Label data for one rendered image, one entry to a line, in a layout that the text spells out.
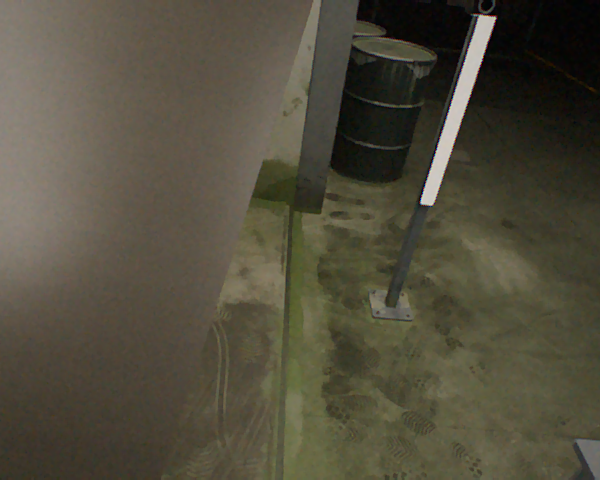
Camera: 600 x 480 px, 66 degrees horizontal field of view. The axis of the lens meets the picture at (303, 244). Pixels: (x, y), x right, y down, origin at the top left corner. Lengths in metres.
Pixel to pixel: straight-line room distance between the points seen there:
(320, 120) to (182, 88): 2.33
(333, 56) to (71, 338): 2.23
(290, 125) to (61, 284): 2.30
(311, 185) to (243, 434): 1.59
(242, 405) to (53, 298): 1.38
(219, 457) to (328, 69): 1.88
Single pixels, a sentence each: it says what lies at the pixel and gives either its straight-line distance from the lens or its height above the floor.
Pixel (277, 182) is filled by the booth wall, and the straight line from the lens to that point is 2.82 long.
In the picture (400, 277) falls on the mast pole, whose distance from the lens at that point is 2.21.
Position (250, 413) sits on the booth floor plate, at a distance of 1.77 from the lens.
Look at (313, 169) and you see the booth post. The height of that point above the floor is 0.31.
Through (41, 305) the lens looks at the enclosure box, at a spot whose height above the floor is 1.19.
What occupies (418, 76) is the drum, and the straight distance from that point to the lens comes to 3.20.
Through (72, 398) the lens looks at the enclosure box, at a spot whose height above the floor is 1.06.
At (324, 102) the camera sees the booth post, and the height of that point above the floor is 0.71.
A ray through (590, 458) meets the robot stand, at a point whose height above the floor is 0.64.
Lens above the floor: 1.50
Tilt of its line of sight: 35 degrees down
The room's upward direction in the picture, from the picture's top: 9 degrees clockwise
